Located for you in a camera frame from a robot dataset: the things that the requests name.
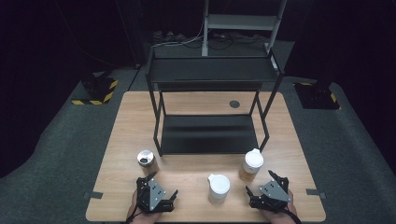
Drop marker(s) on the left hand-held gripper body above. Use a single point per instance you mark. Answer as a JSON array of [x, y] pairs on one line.
[[154, 196]]

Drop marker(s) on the black two-tier metal shelf rack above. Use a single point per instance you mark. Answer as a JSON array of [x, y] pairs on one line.
[[211, 73]]

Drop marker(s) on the grey tape strip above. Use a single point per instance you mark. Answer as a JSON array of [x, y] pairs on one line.
[[92, 195], [316, 193]]

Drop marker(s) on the white metal stand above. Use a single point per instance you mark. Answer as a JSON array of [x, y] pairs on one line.
[[241, 22]]

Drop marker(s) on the black yellow striped stand base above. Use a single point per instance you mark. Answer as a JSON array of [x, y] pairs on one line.
[[99, 90], [316, 96]]

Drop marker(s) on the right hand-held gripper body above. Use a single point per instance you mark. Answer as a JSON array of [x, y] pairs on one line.
[[274, 194]]

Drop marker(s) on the dark round table grommet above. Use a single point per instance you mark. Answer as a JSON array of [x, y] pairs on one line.
[[234, 104]]

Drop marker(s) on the person's right hand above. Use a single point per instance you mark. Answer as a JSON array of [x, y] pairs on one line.
[[277, 217]]

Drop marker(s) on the person's left hand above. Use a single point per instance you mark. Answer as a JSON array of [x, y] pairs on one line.
[[146, 218]]

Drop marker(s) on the dark power strip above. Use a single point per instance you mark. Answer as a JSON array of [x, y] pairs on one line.
[[166, 35]]

